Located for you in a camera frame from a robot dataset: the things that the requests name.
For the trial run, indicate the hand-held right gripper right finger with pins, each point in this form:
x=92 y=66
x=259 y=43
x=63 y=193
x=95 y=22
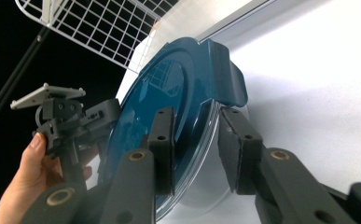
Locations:
x=240 y=155

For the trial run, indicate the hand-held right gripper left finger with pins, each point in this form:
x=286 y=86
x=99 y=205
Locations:
x=164 y=155

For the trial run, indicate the round glass bowl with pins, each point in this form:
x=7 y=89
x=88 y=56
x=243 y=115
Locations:
x=200 y=193

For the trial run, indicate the teal clip-on bowl lid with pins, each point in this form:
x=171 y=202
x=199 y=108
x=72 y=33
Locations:
x=187 y=77

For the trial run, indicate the black stand pole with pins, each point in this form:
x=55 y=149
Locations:
x=16 y=74

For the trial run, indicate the silver metal rail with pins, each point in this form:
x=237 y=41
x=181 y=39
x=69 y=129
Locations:
x=231 y=20

